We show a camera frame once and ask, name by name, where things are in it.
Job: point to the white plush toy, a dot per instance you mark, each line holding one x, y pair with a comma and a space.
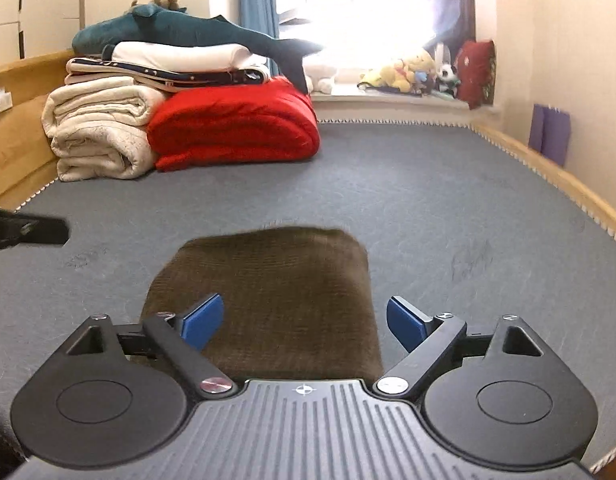
320, 77

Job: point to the wooden bed side rail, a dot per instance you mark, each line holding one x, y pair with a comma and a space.
563, 177

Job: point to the brown plush toy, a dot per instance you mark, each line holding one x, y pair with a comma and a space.
166, 1

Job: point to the red folded blanket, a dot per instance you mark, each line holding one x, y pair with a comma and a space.
233, 125

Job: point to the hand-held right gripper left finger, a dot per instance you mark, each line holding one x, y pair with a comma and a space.
203, 322

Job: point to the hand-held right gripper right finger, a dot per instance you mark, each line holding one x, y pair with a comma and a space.
408, 322

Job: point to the small yellow plush toy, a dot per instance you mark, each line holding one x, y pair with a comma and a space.
380, 79

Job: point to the yellow bear plush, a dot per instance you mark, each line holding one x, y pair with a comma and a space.
418, 70

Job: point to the teal shark plush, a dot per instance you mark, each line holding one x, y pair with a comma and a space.
163, 30

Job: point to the cream folded blanket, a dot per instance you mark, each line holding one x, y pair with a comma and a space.
98, 105

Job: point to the white folded blanket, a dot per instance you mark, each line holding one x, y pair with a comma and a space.
178, 55

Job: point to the navy trimmed folded blanket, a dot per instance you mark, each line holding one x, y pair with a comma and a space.
198, 77

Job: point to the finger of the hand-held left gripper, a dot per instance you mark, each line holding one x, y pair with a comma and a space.
38, 230

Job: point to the red pillow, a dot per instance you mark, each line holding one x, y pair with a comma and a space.
478, 75

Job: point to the white wardrobe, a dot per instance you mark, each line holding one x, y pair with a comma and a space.
33, 5

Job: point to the wooden headboard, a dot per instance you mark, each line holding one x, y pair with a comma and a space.
18, 150

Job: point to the purple board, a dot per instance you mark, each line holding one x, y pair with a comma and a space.
550, 132

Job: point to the panda plush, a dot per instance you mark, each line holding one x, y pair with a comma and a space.
448, 79

